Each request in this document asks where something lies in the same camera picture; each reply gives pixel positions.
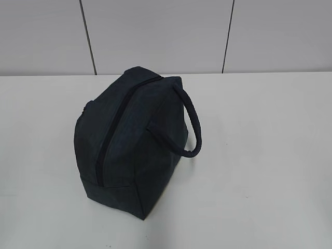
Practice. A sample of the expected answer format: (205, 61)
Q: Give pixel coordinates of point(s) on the navy blue lunch bag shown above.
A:
(129, 140)

